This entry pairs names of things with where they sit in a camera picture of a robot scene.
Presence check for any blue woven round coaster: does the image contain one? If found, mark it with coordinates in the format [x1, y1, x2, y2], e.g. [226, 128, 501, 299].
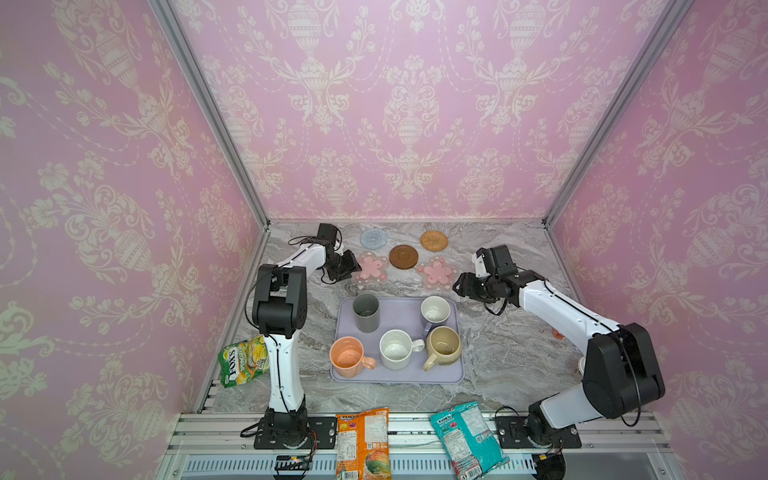
[360, 228, 388, 250]

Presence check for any pink flower silicone coaster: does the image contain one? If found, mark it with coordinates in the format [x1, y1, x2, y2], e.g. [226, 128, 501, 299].
[416, 256, 459, 291]

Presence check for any lavender mug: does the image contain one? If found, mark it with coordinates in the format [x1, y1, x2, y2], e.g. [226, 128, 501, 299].
[420, 296, 452, 337]

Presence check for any brown wooden round coaster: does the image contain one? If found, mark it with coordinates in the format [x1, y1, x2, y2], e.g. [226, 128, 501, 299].
[389, 244, 419, 270]

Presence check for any peach orange mug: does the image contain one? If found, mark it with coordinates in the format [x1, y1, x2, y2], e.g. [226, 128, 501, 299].
[329, 336, 377, 378]

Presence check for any white mug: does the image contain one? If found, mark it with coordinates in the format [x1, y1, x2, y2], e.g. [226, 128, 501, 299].
[379, 329, 425, 371]

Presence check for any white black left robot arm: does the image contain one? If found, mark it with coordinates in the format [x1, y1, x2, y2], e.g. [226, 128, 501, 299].
[248, 238, 359, 449]

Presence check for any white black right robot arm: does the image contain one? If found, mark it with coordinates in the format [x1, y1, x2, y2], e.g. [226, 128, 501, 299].
[453, 271, 666, 447]

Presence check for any woven rattan round coaster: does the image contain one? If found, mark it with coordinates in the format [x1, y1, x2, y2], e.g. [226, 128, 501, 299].
[420, 230, 449, 252]

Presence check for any grey mug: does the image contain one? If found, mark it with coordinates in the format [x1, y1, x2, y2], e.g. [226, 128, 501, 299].
[352, 293, 380, 333]

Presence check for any beige yellow mug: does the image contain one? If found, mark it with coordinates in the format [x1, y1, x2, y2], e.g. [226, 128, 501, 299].
[423, 326, 462, 372]

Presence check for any lavender silicone tray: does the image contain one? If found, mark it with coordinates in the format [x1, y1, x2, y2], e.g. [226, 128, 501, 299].
[329, 296, 466, 386]

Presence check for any green snack packet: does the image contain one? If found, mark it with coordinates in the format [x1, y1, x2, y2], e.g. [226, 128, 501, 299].
[217, 335, 269, 388]

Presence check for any teal snack bag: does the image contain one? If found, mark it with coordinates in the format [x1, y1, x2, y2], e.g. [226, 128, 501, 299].
[430, 402, 509, 480]

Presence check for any orange snack bag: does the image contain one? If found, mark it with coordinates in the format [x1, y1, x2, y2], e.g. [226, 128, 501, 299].
[335, 408, 392, 480]

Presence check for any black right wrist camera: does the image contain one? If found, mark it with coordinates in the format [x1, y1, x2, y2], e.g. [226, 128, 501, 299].
[474, 245, 519, 279]

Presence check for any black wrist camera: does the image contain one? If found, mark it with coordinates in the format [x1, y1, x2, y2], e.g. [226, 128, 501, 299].
[314, 223, 341, 247]
[474, 245, 519, 279]

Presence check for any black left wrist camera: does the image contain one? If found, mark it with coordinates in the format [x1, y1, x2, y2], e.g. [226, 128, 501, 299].
[314, 223, 341, 247]

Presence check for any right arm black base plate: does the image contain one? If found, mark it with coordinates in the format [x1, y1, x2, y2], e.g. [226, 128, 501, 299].
[494, 416, 582, 450]

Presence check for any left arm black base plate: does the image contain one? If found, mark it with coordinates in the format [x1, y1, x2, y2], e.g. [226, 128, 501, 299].
[253, 416, 337, 450]

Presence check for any aluminium frame post left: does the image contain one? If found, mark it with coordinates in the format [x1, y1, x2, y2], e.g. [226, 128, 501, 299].
[149, 0, 270, 230]

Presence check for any aluminium frame post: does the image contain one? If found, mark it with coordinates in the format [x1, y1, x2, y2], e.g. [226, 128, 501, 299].
[542, 0, 693, 233]
[149, 0, 270, 230]

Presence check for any aluminium frame post right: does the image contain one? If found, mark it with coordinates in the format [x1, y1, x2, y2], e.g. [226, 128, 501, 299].
[542, 0, 693, 233]

